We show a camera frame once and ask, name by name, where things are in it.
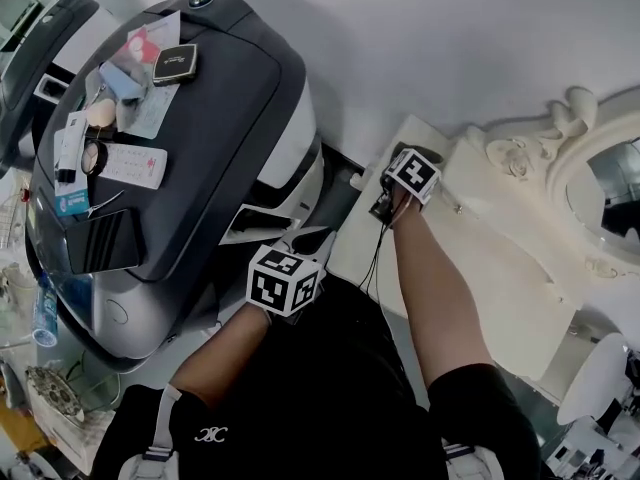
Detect ornate cream mirror frame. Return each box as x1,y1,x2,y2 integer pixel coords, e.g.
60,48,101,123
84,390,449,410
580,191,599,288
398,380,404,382
464,85,640,280

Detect red white packet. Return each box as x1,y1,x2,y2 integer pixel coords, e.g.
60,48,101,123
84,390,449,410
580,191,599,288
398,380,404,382
124,26,169,65

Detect person's black shirt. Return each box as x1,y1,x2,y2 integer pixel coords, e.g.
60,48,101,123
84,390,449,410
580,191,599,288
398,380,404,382
92,276,544,480

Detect white remote control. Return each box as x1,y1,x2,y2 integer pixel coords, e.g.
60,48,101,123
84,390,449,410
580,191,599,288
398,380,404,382
101,141,169,191

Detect clear blue label bottle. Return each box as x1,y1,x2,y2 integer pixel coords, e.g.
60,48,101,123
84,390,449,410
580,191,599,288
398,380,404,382
31,271,62,348

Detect person's right forearm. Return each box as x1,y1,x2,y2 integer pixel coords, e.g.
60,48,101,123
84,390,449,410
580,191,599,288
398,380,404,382
391,206,497,410

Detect black machine housing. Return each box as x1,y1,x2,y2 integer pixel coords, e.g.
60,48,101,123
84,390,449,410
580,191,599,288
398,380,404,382
0,0,102,180

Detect white cosmetic tube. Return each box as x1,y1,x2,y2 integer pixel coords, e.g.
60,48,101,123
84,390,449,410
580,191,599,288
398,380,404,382
53,111,89,185

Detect cream white tabletop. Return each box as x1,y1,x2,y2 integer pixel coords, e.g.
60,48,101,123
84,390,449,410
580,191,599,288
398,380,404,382
325,114,586,385

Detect round black makeup compact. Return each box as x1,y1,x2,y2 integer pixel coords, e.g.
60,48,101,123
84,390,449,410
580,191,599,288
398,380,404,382
79,138,110,177

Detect thin metal tweezers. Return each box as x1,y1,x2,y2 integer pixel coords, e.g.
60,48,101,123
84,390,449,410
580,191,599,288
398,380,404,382
83,189,127,217

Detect round patterned dish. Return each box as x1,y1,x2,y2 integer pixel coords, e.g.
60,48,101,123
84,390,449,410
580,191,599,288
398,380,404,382
24,364,85,423

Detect beige makeup sponge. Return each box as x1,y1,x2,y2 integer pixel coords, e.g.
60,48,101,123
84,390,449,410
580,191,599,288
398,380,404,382
85,98,119,129

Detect dark grey white appliance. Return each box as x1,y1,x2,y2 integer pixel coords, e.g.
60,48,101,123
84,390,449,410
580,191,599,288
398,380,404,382
23,0,327,375

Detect white backpack strap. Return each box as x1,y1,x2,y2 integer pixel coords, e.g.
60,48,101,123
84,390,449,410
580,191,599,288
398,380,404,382
142,382,182,480
441,437,497,480

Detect pale printed paper sheet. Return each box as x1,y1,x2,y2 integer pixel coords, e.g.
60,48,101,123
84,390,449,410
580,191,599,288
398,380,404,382
130,84,180,140

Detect black cables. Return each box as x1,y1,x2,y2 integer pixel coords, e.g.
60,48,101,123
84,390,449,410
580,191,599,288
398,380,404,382
356,211,402,297

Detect blue card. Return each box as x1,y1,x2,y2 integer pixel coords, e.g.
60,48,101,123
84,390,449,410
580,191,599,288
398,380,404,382
53,189,91,218

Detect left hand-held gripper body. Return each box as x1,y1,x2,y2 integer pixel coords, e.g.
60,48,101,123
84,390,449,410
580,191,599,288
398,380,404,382
246,225,337,326

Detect black smartphone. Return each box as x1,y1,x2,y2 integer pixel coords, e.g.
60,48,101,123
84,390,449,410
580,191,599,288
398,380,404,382
63,208,142,276

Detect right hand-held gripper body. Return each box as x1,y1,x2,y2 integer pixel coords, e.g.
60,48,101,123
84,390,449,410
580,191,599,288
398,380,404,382
368,142,444,225

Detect black square compact case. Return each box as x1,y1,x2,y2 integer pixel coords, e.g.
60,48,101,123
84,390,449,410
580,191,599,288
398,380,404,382
151,43,199,87

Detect person's left forearm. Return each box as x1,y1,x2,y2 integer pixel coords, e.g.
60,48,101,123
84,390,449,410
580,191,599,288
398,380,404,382
171,301,275,410

